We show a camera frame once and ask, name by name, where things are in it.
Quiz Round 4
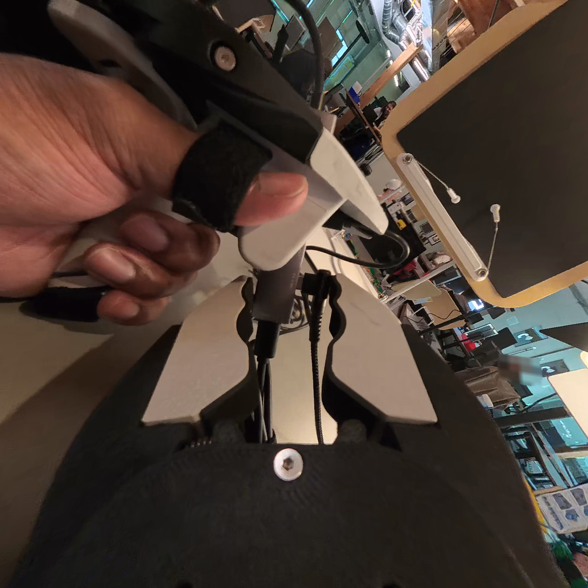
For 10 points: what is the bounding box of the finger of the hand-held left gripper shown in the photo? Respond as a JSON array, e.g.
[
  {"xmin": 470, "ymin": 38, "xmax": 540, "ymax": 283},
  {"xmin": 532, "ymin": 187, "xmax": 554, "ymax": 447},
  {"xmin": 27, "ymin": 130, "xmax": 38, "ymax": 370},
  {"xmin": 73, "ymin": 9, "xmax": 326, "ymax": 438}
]
[
  {"xmin": 238, "ymin": 161, "xmax": 345, "ymax": 271},
  {"xmin": 308, "ymin": 128, "xmax": 390, "ymax": 236}
]

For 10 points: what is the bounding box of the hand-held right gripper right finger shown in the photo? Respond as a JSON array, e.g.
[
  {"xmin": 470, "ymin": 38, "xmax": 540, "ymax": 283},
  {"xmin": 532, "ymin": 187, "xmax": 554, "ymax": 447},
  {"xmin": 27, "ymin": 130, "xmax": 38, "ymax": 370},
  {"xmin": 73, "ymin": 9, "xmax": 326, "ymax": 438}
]
[{"xmin": 322, "ymin": 274, "xmax": 438, "ymax": 425}]

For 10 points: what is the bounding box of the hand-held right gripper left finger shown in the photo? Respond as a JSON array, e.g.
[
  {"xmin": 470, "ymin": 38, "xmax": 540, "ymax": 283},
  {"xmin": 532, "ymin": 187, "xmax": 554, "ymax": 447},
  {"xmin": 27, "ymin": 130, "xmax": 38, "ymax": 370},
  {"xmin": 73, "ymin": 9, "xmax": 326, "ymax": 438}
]
[{"xmin": 141, "ymin": 276, "xmax": 258, "ymax": 427}]

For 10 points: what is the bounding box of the grey usb hub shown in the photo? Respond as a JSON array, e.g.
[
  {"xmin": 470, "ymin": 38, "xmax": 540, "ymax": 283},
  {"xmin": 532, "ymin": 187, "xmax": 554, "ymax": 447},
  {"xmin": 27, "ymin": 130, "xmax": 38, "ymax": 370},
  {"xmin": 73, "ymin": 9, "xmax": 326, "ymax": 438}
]
[{"xmin": 252, "ymin": 257, "xmax": 305, "ymax": 324}]

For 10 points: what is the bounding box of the thin black hub cable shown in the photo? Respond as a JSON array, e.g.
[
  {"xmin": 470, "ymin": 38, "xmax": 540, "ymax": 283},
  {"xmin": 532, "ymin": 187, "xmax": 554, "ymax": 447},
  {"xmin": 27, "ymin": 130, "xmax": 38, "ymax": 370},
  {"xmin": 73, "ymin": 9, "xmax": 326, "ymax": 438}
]
[{"xmin": 248, "ymin": 322, "xmax": 282, "ymax": 444}]

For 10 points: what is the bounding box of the person's left hand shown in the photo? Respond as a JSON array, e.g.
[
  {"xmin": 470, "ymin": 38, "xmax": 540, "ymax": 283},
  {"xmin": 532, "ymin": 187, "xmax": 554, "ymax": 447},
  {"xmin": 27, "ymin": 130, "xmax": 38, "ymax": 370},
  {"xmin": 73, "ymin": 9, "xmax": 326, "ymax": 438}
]
[{"xmin": 0, "ymin": 53, "xmax": 309, "ymax": 326}]

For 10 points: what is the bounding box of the metal air duct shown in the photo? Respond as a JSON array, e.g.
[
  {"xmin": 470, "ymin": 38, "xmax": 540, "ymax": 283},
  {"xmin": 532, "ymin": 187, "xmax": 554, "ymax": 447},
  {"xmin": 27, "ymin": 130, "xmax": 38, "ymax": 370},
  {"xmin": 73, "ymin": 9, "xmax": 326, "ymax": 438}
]
[{"xmin": 379, "ymin": 0, "xmax": 430, "ymax": 53}]

